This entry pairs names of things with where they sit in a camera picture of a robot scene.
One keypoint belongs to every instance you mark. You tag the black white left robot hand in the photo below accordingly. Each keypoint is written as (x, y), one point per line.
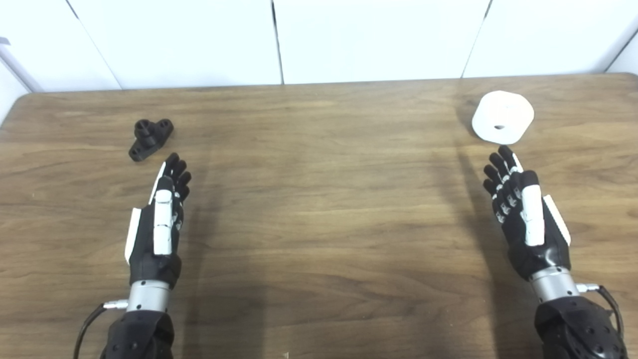
(162, 224)

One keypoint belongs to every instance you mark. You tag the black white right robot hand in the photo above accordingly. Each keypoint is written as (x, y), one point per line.
(532, 219)

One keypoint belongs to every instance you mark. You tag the black flanged holder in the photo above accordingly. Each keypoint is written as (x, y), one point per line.
(149, 137)

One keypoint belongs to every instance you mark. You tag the round white plastic piece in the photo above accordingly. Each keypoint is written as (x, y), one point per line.
(503, 112)

